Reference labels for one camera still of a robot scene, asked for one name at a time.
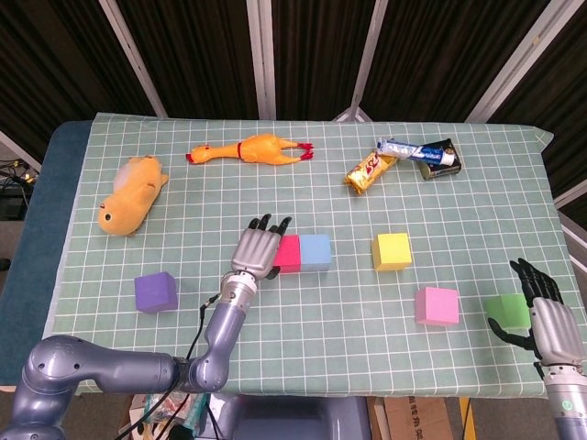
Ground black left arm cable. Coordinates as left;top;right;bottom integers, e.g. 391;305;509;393
114;295;220;440

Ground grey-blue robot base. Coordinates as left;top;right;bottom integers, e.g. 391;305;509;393
215;393;372;440

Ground green checked tablecloth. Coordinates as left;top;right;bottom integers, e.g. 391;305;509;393
43;113;555;399

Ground dark pleated curtain panel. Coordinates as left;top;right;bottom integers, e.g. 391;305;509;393
488;0;587;203
270;0;382;121
0;0;155;152
112;0;260;118
361;0;551;123

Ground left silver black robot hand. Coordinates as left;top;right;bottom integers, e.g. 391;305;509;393
230;213;294;281

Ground purple foam cube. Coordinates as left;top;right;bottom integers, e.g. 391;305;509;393
134;270;179;314

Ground light blue foam cube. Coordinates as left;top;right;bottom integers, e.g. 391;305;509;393
299;234;333;273

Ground gold snack packet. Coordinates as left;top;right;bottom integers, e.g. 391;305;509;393
344;150;399;196

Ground yellow plush animal toy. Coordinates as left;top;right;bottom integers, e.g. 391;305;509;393
97;154;170;237

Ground white partition post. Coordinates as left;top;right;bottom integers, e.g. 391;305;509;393
98;0;169;118
465;0;574;124
246;0;278;119
332;0;395;123

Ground white blue toothpaste tube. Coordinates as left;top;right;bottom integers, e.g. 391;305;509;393
376;138;459;167

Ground black equipment with cables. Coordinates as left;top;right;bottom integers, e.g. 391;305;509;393
0;158;40;221

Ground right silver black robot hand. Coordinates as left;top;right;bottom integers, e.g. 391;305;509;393
487;257;587;368

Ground white side frame bar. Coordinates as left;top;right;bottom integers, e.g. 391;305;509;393
552;181;587;271
0;130;42;171

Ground red foam cube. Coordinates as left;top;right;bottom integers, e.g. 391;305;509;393
273;235;303;275

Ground pink foam cube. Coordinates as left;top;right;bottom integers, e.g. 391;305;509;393
415;286;460;326

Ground dark tin can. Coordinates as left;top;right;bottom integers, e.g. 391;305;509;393
416;137;462;182

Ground brown cardboard box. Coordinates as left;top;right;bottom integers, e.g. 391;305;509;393
373;396;455;440

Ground yellow rubber chicken toy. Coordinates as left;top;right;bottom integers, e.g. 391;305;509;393
184;133;316;167

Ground colourful plastic packet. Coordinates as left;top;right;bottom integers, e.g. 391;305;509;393
127;396;210;440

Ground yellow foam cube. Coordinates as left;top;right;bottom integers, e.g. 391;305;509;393
371;232;413;272

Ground green foam cube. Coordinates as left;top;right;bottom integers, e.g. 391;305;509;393
483;292;533;330

